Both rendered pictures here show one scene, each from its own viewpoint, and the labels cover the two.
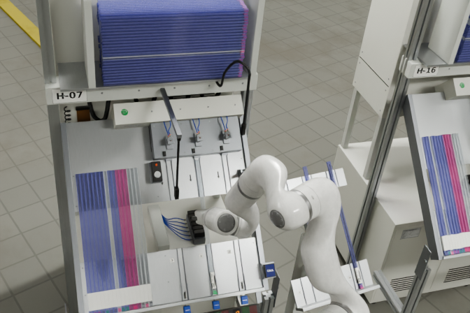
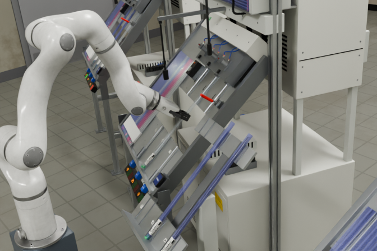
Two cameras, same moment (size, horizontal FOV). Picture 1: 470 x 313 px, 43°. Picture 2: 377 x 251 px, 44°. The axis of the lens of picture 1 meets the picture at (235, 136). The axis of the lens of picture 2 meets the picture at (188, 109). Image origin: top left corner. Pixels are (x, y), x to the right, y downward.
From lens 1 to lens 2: 258 cm
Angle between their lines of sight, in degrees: 78
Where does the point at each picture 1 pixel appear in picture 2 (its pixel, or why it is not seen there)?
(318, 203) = (37, 33)
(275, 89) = not seen: outside the picture
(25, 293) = not seen: hidden behind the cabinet
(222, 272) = (157, 159)
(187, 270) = (152, 142)
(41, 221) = not seen: hidden behind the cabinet
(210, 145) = (217, 66)
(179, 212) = (261, 158)
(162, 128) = (214, 40)
